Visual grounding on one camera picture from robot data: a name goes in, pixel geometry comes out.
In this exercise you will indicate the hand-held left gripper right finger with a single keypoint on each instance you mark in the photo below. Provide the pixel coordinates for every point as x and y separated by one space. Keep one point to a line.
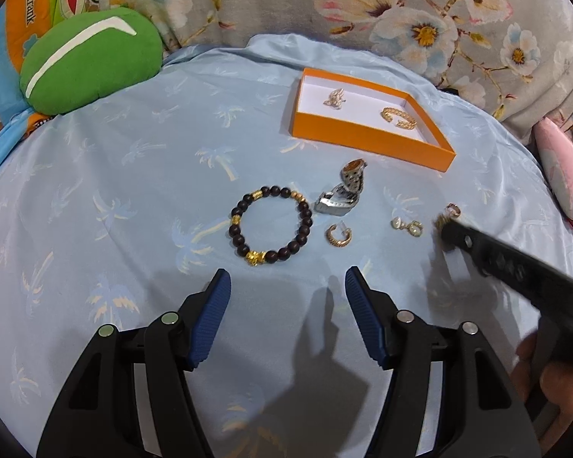
363 315

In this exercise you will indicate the orange jewelry box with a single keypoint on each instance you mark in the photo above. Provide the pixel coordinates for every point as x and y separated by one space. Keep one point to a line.
363 136

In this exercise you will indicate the green plush pillow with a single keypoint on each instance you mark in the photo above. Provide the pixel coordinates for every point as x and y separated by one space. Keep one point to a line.
90 57

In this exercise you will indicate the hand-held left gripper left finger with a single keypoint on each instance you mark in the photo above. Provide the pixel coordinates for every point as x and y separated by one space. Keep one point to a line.
215 310

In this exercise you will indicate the gold leaf brooch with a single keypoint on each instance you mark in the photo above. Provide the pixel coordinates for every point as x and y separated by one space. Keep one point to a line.
336 99

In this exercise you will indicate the small gold earring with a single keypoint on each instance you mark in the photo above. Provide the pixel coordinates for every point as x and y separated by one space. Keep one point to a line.
414 229
396 223

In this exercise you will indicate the gold hoop earring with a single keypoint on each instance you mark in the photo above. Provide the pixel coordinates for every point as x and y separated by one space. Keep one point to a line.
333 241

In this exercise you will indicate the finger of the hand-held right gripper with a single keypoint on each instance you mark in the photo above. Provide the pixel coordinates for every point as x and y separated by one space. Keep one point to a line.
482 254

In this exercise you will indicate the pink pillow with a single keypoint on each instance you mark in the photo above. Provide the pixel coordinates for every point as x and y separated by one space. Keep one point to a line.
554 167

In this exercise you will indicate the blue palm print sheet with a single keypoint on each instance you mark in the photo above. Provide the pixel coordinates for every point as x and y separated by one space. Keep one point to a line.
124 176

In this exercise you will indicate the person's right hand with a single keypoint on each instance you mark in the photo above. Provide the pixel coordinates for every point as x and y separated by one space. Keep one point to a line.
561 391

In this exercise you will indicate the silver watch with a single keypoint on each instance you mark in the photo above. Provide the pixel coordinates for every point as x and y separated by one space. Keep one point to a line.
334 200

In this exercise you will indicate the grey floral blanket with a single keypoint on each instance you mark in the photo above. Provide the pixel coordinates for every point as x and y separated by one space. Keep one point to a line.
291 0

